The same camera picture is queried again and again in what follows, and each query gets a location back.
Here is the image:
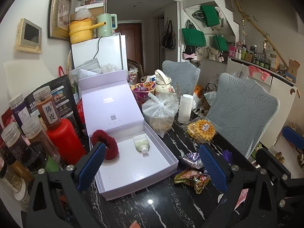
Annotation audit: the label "lavender drawstring sachet pouch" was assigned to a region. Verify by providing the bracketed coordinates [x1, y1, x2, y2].
[222, 150, 233, 165]

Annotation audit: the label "green brown snack packet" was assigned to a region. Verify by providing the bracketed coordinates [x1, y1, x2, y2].
[174, 169, 210, 194]

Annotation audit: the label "silver purple chip bag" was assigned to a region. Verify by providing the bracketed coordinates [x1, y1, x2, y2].
[181, 152, 204, 169]

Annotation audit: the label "pink red mask pouch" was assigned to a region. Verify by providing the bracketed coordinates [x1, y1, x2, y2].
[234, 188, 248, 209]

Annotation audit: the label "dark red fuzzy scrunchie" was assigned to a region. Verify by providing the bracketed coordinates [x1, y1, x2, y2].
[91, 130, 119, 160]

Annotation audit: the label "cream hand cream tube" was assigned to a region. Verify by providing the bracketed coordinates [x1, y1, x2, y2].
[133, 134, 150, 155]

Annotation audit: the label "packaged waffles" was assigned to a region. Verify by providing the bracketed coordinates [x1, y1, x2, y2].
[184, 119, 216, 142]

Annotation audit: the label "lavender open gift box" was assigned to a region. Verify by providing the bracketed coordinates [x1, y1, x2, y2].
[78, 70, 178, 200]

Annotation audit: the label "near grey leaf chair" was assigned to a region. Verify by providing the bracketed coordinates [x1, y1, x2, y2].
[207, 73, 280, 158]

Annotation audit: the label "grey leaf chair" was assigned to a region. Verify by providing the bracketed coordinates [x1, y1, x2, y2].
[162, 60, 200, 95]
[207, 73, 280, 158]

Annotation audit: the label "clear spice jar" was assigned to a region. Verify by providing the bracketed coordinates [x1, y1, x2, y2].
[21, 116, 61, 165]

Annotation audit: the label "jar with chinese label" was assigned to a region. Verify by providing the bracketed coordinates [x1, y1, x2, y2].
[33, 85, 61, 130]

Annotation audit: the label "white paper towel roll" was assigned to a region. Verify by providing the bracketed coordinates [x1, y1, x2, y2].
[178, 94, 193, 124]

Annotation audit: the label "clear plastic bag of food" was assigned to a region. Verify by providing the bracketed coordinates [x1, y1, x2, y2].
[142, 93, 179, 138]

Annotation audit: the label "black printed gift bag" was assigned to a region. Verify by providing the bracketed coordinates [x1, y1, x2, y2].
[35, 75, 83, 134]

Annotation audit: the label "purple instant noodle cup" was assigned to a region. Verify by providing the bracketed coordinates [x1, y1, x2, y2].
[130, 81, 156, 107]

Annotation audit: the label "far grey leaf chair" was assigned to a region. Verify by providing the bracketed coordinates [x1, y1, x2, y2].
[162, 60, 200, 95]

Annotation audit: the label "cream water bottle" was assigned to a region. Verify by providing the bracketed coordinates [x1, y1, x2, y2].
[155, 70, 175, 95]

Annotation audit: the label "small green handbag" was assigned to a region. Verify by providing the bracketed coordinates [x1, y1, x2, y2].
[211, 35, 228, 51]

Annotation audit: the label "white mini fridge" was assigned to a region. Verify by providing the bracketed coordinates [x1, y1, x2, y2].
[72, 34, 128, 70]

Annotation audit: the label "large green handbag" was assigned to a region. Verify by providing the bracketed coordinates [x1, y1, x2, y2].
[182, 20, 206, 47]

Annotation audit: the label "black hanging bag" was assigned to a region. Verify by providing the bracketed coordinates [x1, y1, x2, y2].
[160, 20, 176, 50]

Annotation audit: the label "yellow cooking pot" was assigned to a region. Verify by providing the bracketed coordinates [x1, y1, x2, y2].
[69, 19, 106, 44]

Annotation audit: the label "brown entrance door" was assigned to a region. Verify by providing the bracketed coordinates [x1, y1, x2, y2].
[115, 23, 143, 67]

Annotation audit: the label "mint green electric kettle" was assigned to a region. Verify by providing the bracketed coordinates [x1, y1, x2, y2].
[97, 13, 117, 38]

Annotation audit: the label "top green handbag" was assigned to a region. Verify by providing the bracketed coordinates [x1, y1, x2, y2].
[192, 5, 223, 27]

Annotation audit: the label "gold framed picture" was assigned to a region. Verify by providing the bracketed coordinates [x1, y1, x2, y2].
[48, 0, 72, 41]

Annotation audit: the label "wall intercom panel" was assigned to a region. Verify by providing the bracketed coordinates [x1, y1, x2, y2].
[15, 18, 42, 54]

